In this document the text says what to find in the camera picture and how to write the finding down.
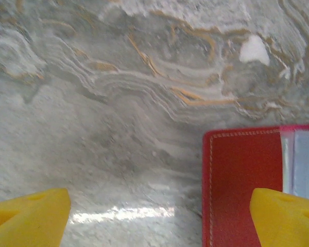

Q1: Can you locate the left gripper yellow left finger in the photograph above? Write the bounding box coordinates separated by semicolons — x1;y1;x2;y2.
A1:
0;187;72;247

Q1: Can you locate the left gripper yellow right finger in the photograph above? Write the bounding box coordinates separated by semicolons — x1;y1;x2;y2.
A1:
249;187;309;247

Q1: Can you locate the red leather card holder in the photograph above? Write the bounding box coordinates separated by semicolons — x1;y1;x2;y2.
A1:
202;125;309;247

